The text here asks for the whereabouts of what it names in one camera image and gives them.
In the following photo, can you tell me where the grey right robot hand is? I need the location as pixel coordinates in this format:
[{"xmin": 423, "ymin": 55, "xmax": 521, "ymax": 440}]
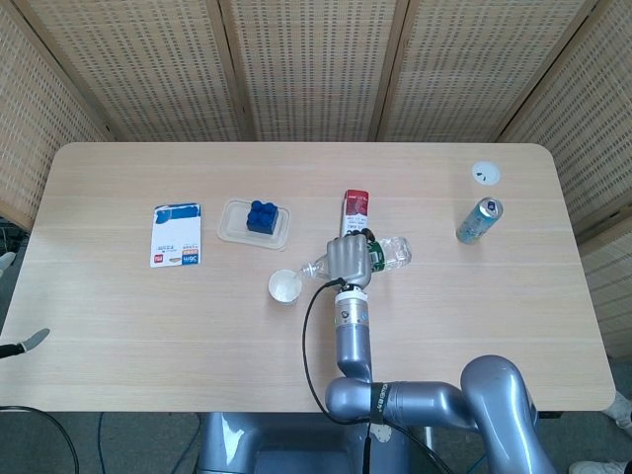
[{"xmin": 325, "ymin": 227, "xmax": 384, "ymax": 288}]

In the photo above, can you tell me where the red NFC juice bottle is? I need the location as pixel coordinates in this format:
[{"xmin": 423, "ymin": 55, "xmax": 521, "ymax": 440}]
[{"xmin": 339, "ymin": 189, "xmax": 371, "ymax": 238}]

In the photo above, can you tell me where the woven bamboo folding screen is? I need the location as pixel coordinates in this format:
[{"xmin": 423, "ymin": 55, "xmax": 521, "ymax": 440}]
[{"xmin": 0, "ymin": 0, "xmax": 632, "ymax": 361}]

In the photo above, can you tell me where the white blue packaging card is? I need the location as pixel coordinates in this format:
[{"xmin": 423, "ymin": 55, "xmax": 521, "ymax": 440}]
[{"xmin": 149, "ymin": 200, "xmax": 203, "ymax": 269}]

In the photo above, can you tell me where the clear plastic water bottle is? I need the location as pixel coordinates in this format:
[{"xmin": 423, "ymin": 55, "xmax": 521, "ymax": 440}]
[{"xmin": 299, "ymin": 235, "xmax": 413, "ymax": 281}]

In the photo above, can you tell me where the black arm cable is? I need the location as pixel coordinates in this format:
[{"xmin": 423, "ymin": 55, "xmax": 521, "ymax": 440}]
[{"xmin": 301, "ymin": 277, "xmax": 376, "ymax": 474}]

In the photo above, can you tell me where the silver robot torso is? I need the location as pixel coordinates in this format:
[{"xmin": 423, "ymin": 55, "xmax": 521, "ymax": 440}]
[{"xmin": 197, "ymin": 412, "xmax": 431, "ymax": 474}]

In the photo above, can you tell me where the light blue drink can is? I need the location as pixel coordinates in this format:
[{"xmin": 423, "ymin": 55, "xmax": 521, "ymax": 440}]
[{"xmin": 455, "ymin": 197, "xmax": 504, "ymax": 245}]

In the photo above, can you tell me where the white paper cup blue flower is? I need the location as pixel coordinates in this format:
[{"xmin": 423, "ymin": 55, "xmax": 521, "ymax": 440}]
[{"xmin": 268, "ymin": 269, "xmax": 303, "ymax": 304}]

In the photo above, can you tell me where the blue floor cable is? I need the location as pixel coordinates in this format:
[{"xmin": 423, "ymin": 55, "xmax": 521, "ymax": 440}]
[{"xmin": 96, "ymin": 413, "xmax": 108, "ymax": 474}]

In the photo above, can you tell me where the blue building block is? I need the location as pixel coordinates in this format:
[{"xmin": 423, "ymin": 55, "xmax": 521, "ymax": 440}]
[{"xmin": 245, "ymin": 199, "xmax": 279, "ymax": 237}]

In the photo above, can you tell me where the white shoe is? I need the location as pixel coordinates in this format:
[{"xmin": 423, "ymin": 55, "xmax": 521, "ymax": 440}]
[
  {"xmin": 611, "ymin": 394, "xmax": 632, "ymax": 430},
  {"xmin": 568, "ymin": 459, "xmax": 632, "ymax": 474}
]

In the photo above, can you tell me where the black floor cable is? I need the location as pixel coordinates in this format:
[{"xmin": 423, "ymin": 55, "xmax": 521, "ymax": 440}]
[{"xmin": 0, "ymin": 405, "xmax": 80, "ymax": 474}]

